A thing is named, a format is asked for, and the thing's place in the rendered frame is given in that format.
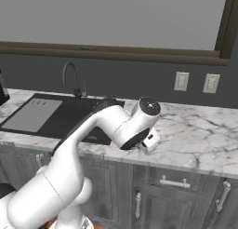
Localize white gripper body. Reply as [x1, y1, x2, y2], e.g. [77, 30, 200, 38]
[140, 139, 161, 154]

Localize grey drawer front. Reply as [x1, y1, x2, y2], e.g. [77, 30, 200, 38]
[148, 167, 208, 194]

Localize grey cupboard door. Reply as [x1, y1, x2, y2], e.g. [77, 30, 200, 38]
[0, 144, 54, 190]
[132, 187, 216, 229]
[77, 156, 135, 228]
[212, 176, 238, 229]

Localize black sink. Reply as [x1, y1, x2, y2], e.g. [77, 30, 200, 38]
[0, 92, 126, 146]

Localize dark curved tap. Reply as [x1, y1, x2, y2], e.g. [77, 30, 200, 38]
[61, 61, 88, 99]

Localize brown framed window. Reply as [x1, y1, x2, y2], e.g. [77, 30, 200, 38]
[0, 0, 238, 67]

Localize silver drawer handle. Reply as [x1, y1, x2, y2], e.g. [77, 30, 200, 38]
[159, 174, 192, 190]

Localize silver cupboard handle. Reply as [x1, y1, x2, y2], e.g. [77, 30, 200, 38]
[135, 192, 142, 219]
[35, 153, 45, 169]
[215, 181, 232, 213]

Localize cream wall socket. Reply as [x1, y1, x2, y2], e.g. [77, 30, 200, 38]
[173, 71, 191, 92]
[202, 73, 221, 94]

